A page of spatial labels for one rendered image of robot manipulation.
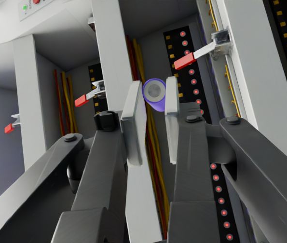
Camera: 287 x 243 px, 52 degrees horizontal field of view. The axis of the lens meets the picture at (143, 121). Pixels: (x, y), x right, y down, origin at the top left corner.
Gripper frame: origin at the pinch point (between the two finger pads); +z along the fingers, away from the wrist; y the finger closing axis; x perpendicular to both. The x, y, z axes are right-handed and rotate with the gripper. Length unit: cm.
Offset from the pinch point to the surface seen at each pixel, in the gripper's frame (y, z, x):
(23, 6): -25.6, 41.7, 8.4
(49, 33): -21.8, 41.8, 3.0
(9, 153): -43, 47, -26
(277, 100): 13.0, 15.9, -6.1
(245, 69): 10.1, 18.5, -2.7
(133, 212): -6.1, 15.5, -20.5
